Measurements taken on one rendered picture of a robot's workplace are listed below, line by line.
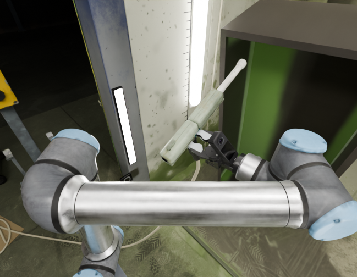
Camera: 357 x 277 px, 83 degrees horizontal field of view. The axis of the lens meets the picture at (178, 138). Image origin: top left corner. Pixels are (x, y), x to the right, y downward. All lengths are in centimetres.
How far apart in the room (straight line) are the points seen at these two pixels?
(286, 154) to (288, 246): 163
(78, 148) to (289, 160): 49
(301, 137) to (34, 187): 57
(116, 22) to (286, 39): 79
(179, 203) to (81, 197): 19
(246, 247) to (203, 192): 161
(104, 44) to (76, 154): 75
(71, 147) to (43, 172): 9
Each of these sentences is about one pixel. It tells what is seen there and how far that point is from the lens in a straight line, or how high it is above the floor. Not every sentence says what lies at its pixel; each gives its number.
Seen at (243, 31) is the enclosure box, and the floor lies 163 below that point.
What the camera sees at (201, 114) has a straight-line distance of 68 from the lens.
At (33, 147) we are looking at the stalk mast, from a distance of 149.
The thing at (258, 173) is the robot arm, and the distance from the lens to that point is 61.
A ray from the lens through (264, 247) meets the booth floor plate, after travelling 203.
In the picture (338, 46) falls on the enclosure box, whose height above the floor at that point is 164.
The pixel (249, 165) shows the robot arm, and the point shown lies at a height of 138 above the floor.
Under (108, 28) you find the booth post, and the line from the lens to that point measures 119.
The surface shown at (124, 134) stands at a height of 94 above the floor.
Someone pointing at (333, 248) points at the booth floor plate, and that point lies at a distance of 228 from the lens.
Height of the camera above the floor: 181
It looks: 40 degrees down
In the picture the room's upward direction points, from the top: straight up
